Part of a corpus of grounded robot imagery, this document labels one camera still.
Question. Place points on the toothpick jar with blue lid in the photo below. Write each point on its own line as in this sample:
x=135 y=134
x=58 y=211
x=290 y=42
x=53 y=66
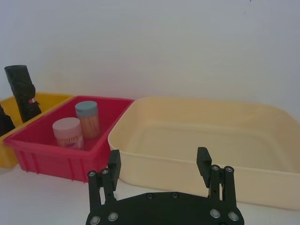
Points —
x=90 y=124

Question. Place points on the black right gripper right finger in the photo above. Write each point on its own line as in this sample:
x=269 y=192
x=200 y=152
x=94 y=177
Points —
x=228 y=187

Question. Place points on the yellow plastic bin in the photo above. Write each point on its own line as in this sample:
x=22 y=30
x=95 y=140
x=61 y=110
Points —
x=50 y=99

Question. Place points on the red plastic bin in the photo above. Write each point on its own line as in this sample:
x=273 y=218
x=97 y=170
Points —
x=47 y=161

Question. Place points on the white table cloth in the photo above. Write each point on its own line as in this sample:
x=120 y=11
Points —
x=35 y=199

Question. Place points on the swab jar with pink lid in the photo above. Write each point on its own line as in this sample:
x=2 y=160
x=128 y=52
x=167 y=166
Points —
x=68 y=131

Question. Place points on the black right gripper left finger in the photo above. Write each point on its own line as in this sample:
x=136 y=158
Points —
x=96 y=187

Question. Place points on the cream plastic bin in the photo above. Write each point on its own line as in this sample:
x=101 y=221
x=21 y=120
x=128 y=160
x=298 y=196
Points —
x=164 y=164

